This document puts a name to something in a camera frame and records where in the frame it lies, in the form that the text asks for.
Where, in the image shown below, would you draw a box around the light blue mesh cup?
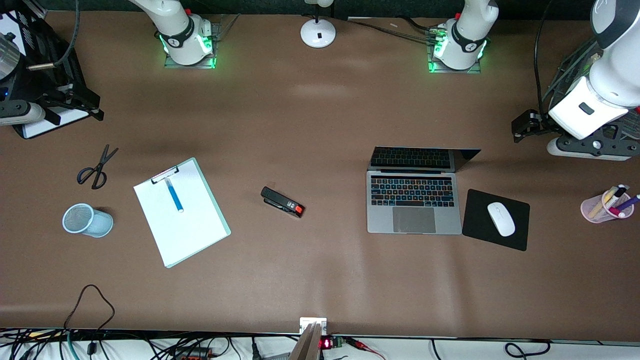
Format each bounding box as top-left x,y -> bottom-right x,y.
62,203 -> 114,238

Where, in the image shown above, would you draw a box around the black scissors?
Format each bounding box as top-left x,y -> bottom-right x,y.
76,144 -> 120,190

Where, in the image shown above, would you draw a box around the black mouse pad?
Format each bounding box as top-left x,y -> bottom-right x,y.
461,188 -> 531,252

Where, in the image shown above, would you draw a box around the black table cable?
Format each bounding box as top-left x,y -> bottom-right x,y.
345,16 -> 443,43

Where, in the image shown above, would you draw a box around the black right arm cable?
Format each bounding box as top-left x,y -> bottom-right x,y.
54,0 -> 82,68

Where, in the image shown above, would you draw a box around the white computer mouse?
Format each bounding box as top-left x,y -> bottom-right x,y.
487,201 -> 516,237

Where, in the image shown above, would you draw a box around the black looped cable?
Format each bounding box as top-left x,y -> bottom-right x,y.
64,284 -> 117,357

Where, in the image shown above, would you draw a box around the black coiled cable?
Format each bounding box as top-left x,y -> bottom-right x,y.
504,339 -> 552,359

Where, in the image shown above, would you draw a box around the teal clipboard with white paper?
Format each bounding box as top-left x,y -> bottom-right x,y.
133,157 -> 232,269

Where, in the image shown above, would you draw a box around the black solid desk tray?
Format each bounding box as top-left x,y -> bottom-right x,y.
0,12 -> 105,140

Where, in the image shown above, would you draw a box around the wooden post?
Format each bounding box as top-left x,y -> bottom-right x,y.
288,322 -> 322,360

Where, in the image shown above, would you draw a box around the black stapler with red tip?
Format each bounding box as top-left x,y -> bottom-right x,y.
260,186 -> 305,219

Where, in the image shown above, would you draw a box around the white paper sheet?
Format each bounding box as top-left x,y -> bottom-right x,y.
23,106 -> 90,139

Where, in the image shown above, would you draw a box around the silver laptop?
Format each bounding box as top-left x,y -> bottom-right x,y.
366,146 -> 482,235

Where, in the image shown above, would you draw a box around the white marker with black cap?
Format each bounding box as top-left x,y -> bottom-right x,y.
602,184 -> 629,209

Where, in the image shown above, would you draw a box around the red wire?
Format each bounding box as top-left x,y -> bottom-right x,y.
345,337 -> 387,360

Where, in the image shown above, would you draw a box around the purple marker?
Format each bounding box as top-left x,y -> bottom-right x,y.
614,194 -> 640,214

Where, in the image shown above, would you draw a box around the yellow highlighter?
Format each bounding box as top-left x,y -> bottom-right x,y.
588,190 -> 619,219

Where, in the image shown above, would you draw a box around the orange black connector strip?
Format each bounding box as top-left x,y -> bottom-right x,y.
172,347 -> 213,360

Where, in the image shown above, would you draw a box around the blue marker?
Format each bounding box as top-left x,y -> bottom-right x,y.
164,178 -> 184,213

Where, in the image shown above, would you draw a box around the white lamp base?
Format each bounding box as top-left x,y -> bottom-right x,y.
300,0 -> 337,49

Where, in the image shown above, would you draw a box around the black wire mesh tray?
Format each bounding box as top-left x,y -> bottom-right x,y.
541,37 -> 640,147

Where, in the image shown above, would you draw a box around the small white box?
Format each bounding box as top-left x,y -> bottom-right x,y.
299,317 -> 328,335

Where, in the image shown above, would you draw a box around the pink mesh pen cup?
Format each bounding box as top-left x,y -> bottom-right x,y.
580,189 -> 635,224

